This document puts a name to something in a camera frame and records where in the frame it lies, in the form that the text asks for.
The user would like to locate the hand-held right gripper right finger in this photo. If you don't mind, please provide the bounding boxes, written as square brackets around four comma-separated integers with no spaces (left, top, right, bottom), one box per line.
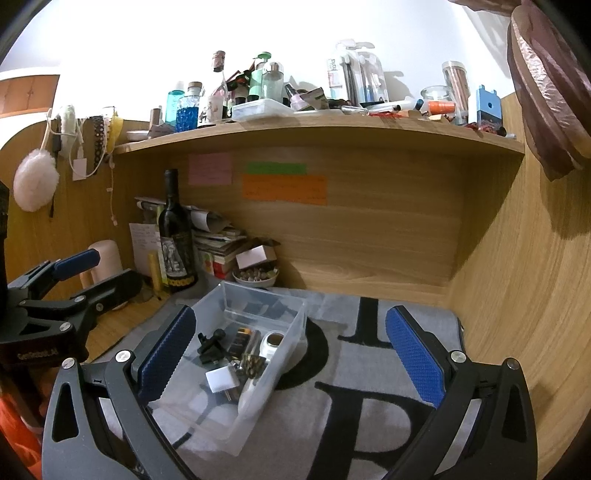
[385,305,539,480]

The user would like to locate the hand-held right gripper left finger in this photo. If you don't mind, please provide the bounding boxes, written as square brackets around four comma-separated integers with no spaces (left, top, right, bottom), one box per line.
[41,305,198,480]

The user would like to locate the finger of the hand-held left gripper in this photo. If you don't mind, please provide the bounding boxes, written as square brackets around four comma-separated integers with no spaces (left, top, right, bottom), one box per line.
[7,249,101,297]
[21,269,143,325]

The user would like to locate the black clip mount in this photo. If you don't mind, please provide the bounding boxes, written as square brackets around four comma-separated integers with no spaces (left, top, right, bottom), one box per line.
[198,329,228,365]

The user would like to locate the white charger plug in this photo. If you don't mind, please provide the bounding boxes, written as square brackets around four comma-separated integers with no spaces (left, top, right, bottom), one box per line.
[204,364,241,400]

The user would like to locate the clear plastic bin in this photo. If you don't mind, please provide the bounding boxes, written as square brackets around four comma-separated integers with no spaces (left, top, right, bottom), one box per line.
[148,281,309,455]

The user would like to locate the black gold lighter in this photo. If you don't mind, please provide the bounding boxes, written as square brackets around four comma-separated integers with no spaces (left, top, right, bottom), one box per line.
[228,327,254,356]

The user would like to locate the metal key bunch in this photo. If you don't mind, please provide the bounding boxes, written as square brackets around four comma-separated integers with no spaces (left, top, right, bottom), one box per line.
[233,353,266,381]

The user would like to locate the white handheld massager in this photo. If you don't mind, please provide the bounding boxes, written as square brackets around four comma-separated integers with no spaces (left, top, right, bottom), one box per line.
[238,331,284,411]

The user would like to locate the yellow tube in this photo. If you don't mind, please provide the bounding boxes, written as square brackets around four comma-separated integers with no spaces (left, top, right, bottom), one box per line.
[148,252,163,291]

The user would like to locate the handwritten paper note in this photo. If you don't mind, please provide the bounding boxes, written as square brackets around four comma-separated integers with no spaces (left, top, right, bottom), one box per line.
[129,223,160,278]

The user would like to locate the orange clothing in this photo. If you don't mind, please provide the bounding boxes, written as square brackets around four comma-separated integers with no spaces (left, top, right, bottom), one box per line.
[0,397,42,467]

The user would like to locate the white fluffy puff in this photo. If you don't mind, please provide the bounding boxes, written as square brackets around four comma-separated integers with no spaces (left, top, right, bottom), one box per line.
[13,152,61,212]

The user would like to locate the dark wine bottle elephant label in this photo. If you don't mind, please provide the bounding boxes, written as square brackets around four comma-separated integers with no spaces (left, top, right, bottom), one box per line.
[158,169,199,294]

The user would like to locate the red white box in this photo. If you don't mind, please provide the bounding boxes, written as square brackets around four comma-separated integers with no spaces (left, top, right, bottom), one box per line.
[203,251,236,278]

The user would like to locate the stack of papers and booklets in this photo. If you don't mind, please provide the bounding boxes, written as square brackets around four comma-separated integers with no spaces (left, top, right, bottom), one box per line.
[135,196,247,278]

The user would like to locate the white bowl of beads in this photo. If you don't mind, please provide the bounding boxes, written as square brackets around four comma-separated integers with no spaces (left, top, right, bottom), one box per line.
[232,267,280,288]

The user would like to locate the patterned fabric band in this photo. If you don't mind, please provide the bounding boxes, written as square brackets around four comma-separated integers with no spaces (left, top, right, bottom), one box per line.
[92,116,106,167]

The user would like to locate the white folded card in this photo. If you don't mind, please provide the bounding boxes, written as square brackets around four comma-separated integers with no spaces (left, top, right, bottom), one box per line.
[236,246,271,269]

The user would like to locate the grey letter-print mat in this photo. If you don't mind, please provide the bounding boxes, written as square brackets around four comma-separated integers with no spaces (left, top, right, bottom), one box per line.
[99,286,467,480]

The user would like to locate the white fluffy cloth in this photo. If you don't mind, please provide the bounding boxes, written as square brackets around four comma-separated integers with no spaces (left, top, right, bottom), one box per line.
[62,105,77,153]

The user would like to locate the pink sticky note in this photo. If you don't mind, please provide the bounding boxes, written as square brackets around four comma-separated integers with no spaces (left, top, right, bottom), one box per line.
[188,153,232,186]

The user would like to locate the brown wooden panel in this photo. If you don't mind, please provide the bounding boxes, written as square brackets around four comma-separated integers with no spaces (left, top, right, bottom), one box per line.
[0,74,61,123]

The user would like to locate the teal plastic bottle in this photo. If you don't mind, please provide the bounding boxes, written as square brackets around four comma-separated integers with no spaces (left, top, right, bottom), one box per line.
[166,90,185,123]

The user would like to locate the blue diamond-cut glass bottle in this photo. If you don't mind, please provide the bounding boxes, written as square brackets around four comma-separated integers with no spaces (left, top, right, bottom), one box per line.
[176,82,204,132]

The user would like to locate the orange sticky note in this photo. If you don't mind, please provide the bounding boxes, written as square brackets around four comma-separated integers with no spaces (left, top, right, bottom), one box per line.
[243,174,328,206]

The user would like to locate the green sticky note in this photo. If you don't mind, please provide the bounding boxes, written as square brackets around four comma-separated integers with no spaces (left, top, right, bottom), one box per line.
[247,162,308,175]

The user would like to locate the clear bottle picture label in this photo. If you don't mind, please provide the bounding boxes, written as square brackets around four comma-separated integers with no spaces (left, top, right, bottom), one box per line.
[207,50,229,123]

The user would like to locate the white plastic box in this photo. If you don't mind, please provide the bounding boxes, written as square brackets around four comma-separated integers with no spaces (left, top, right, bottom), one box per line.
[231,99,293,121]

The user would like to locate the mint pump bottle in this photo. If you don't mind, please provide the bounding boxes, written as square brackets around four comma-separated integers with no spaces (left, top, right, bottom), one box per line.
[249,52,273,100]

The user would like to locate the blue rectangular case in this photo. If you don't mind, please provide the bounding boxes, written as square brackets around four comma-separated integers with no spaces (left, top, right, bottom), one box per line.
[475,85,503,125]

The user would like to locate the clear bottle silver cap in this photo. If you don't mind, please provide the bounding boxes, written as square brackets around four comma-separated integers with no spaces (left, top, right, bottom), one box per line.
[262,62,284,100]

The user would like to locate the glass jar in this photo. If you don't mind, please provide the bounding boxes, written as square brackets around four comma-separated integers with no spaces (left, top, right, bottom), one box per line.
[421,86,455,116]

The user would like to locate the tall clear canister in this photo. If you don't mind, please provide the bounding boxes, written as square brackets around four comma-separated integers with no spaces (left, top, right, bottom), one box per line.
[441,61,469,116]

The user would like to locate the clear toothbrush blister pack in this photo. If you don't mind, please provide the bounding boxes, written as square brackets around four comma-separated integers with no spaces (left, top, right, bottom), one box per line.
[339,41,363,102]
[358,48,389,104]

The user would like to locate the pink tied curtain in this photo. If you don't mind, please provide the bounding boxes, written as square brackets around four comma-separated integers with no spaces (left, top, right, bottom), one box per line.
[450,0,591,182]

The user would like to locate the beige hanging cord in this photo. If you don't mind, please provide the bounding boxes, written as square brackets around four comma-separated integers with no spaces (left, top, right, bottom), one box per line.
[108,157,118,227]

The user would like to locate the white wall charger with cable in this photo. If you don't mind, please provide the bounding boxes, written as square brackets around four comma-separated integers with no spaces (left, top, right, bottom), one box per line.
[46,115,100,181]

